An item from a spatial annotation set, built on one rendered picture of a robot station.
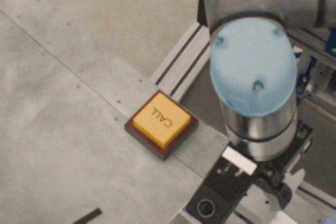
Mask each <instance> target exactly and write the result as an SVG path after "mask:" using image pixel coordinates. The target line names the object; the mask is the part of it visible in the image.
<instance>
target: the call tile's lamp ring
mask: <svg viewBox="0 0 336 224"><path fill-rule="evenodd" d="M159 93H161V94H162V95H164V96H165V97H166V98H168V99H169V100H171V101H172V102H173V103H174V104H175V105H177V106H178V107H179V108H180V109H182V110H183V111H184V112H186V113H187V114H188V115H189V116H190V119H191V120H192V122H190V124H189V125H188V126H187V127H186V128H185V129H184V130H183V131H182V132H181V133H180V134H179V135H178V137H177V138H175V140H174V141H172V143H170V144H169V145H168V147H167V148H166V149H165V150H163V149H161V148H160V147H158V146H157V145H156V144H155V143H153V141H152V140H150V139H149V138H148V137H146V136H145V135H143V134H142V133H141V132H140V131H138V129H136V128H135V126H132V122H133V121H134V118H135V117H136V116H137V115H138V114H139V113H140V112H141V111H142V110H143V109H144V108H145V107H146V106H147V105H148V104H149V103H150V102H151V101H152V100H153V99H154V98H155V97H156V96H157V95H158V94H159ZM197 122H198V119H197V118H195V117H194V116H192V114H190V113H189V112H187V110H186V109H184V108H183V107H181V106H180V105H178V104H177V103H176V102H175V101H173V100H172V99H171V98H170V97H168V96H167V95H165V93H163V92H162V91H161V90H160V89H159V90H158V91H157V92H156V93H155V94H154V95H153V96H152V97H151V98H150V99H149V100H148V101H147V102H146V103H145V104H144V105H143V106H142V107H141V108H140V109H139V110H138V111H137V112H136V113H135V114H134V115H133V116H132V118H130V119H129V121H127V123H125V124H124V125H125V126H127V127H128V128H129V129H130V130H132V131H133V132H134V133H135V134H137V135H138V137H141V139H142V140H144V141H145V142H147V143H148V144H149V145H150V146H152V147H153V148H154V149H155V150H156V151H158V153H160V154H161V155H163V156H165V155H167V153H169V152H170V151H171V150H172V148H174V146H175V145H176V144H177V143H178V142H179V141H180V140H181V139H182V138H184V135H186V134H187V133H188V132H189V131H190V130H191V129H192V127H194V125H195V124H196V123H197Z"/></svg>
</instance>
